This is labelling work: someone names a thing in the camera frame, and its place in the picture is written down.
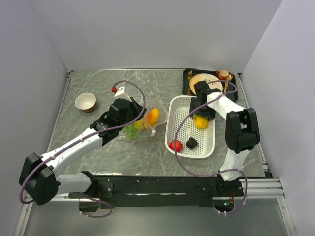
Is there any yellow green starfruit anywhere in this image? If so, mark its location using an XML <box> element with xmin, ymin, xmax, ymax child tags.
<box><xmin>133</xmin><ymin>120</ymin><xmax>146</xmax><ymax>130</ymax></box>

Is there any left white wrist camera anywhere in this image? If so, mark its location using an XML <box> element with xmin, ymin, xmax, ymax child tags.
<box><xmin>114</xmin><ymin>86</ymin><xmax>131</xmax><ymax>101</ymax></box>

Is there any green grapes bunch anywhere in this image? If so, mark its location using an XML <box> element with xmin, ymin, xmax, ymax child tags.
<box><xmin>122</xmin><ymin>124</ymin><xmax>138</xmax><ymax>142</ymax></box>

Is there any orange yellow mango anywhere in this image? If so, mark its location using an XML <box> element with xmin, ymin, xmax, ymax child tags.
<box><xmin>146</xmin><ymin>108</ymin><xmax>160</xmax><ymax>126</ymax></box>

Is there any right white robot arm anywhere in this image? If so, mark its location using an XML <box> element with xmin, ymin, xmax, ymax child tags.
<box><xmin>189</xmin><ymin>81</ymin><xmax>260</xmax><ymax>196</ymax></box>

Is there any white brown bowl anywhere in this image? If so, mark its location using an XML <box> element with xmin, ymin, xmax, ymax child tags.
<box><xmin>74</xmin><ymin>92</ymin><xmax>96</xmax><ymax>113</ymax></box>

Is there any white perforated basket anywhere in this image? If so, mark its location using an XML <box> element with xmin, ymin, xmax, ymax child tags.
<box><xmin>165</xmin><ymin>95</ymin><xmax>215</xmax><ymax>159</ymax></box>

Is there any orange cup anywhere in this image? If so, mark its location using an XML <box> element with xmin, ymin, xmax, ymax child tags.
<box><xmin>216</xmin><ymin>69</ymin><xmax>229</xmax><ymax>80</ymax></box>

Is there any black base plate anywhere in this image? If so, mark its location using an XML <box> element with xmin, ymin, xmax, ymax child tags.
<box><xmin>69</xmin><ymin>171</ymin><xmax>249</xmax><ymax>209</ymax></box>

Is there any aluminium rail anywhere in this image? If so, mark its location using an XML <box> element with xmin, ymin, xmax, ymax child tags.
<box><xmin>50</xmin><ymin>178</ymin><xmax>285</xmax><ymax>202</ymax></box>

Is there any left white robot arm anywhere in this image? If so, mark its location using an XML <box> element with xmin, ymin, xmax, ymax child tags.
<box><xmin>19</xmin><ymin>98</ymin><xmax>147</xmax><ymax>206</ymax></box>

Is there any cream orange plate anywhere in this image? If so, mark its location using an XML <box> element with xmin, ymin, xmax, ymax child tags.
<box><xmin>190</xmin><ymin>73</ymin><xmax>223</xmax><ymax>95</ymax></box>

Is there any clear zip top bag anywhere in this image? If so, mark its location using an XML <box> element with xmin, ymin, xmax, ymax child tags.
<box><xmin>118</xmin><ymin>97</ymin><xmax>168</xmax><ymax>142</ymax></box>

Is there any purple cable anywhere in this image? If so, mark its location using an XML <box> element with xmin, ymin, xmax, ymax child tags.
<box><xmin>173</xmin><ymin>80</ymin><xmax>248</xmax><ymax>215</ymax></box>
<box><xmin>19</xmin><ymin>80</ymin><xmax>146</xmax><ymax>205</ymax></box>

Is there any gold spoon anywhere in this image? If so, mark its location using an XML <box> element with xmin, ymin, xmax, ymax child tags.
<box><xmin>223</xmin><ymin>73</ymin><xmax>233</xmax><ymax>93</ymax></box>

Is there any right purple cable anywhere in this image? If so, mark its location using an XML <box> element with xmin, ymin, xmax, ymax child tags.
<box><xmin>173</xmin><ymin>80</ymin><xmax>248</xmax><ymax>215</ymax></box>

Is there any gold fork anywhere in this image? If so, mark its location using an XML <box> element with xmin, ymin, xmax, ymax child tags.
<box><xmin>187</xmin><ymin>70</ymin><xmax>192</xmax><ymax>95</ymax></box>

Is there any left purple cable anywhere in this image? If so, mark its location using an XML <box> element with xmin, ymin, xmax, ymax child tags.
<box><xmin>19</xmin><ymin>80</ymin><xmax>146</xmax><ymax>205</ymax></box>

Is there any yellow pear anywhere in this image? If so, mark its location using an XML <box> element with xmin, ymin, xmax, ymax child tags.
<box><xmin>193</xmin><ymin>116</ymin><xmax>208</xmax><ymax>129</ymax></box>

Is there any black tray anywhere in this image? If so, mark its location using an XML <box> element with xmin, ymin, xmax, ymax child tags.
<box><xmin>182</xmin><ymin>68</ymin><xmax>239</xmax><ymax>102</ymax></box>

